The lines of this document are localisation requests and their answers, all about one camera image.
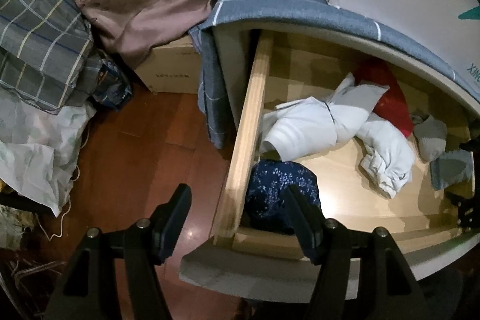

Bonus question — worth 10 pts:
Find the grey plaid cloth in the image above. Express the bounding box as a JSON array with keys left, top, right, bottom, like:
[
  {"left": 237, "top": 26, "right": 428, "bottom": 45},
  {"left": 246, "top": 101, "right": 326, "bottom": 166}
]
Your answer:
[{"left": 0, "top": 0, "right": 102, "bottom": 114}]

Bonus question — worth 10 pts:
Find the crumpled yellowish bag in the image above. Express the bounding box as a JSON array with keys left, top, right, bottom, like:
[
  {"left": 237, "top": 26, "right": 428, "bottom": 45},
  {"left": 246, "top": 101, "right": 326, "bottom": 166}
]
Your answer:
[{"left": 0, "top": 205, "right": 42, "bottom": 251}]

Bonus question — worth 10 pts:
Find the blue printed packet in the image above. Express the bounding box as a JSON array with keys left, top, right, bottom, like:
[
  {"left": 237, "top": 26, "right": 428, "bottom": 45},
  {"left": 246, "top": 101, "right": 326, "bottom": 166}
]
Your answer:
[{"left": 88, "top": 58, "right": 133, "bottom": 111}]

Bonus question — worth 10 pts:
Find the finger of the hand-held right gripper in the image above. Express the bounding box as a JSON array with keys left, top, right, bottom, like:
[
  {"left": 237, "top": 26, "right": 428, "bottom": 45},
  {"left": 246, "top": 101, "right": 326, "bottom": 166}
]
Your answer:
[
  {"left": 446, "top": 190, "right": 480, "bottom": 231},
  {"left": 459, "top": 140, "right": 480, "bottom": 157}
]

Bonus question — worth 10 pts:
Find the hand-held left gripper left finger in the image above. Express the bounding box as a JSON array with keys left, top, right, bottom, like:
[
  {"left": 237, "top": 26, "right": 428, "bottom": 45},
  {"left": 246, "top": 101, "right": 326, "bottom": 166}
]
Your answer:
[{"left": 48, "top": 184, "right": 193, "bottom": 320}]

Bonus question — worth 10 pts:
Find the white cord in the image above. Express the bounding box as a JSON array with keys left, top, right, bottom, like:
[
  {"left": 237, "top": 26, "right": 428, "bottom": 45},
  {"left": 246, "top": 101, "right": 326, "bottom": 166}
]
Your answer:
[{"left": 48, "top": 118, "right": 91, "bottom": 240}]

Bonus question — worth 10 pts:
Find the beige cardboard box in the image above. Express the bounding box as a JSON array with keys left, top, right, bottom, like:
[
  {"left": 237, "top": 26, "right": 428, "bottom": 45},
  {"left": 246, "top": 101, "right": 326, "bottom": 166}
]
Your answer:
[{"left": 133, "top": 33, "right": 205, "bottom": 94}]

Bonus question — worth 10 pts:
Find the dark blue floral underwear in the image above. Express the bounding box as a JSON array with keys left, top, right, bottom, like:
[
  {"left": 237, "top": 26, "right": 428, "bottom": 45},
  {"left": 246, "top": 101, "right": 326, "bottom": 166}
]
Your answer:
[{"left": 245, "top": 160, "right": 323, "bottom": 234}]

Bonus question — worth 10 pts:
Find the light grey sock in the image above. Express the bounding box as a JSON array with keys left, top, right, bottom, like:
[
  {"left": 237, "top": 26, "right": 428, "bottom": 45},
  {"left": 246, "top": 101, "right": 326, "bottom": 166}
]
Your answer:
[{"left": 410, "top": 113, "right": 449, "bottom": 161}]

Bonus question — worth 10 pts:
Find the grey-blue sock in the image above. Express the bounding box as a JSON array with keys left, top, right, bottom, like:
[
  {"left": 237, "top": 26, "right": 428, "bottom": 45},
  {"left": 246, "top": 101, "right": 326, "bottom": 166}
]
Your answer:
[{"left": 429, "top": 149, "right": 475, "bottom": 191}]

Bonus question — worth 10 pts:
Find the white plastic bag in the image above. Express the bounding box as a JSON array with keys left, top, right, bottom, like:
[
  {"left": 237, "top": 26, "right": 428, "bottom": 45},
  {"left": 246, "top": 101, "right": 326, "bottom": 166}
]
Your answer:
[{"left": 0, "top": 91, "right": 96, "bottom": 217}]

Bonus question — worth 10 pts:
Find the white front wooden drawer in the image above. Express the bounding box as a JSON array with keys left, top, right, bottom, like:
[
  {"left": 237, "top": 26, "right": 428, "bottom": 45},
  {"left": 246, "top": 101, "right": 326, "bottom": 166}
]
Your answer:
[{"left": 180, "top": 29, "right": 480, "bottom": 306}]

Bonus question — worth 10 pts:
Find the white folded underwear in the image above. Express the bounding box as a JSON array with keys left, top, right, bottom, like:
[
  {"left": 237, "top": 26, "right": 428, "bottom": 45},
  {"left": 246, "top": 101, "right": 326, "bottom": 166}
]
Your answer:
[{"left": 356, "top": 118, "right": 415, "bottom": 199}]

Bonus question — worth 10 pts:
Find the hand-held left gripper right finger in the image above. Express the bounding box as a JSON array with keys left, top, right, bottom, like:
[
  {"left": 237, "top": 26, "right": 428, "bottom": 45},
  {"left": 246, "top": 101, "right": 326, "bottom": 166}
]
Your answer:
[{"left": 283, "top": 184, "right": 428, "bottom": 320}]

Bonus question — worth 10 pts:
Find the white underwear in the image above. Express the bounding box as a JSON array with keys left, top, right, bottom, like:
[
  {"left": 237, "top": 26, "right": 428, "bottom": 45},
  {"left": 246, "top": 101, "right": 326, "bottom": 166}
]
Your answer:
[
  {"left": 356, "top": 118, "right": 415, "bottom": 199},
  {"left": 259, "top": 73, "right": 391, "bottom": 161}
]

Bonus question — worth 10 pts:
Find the red underwear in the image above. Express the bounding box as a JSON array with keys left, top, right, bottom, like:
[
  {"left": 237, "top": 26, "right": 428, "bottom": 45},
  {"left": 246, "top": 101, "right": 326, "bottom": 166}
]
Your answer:
[{"left": 354, "top": 58, "right": 415, "bottom": 139}]

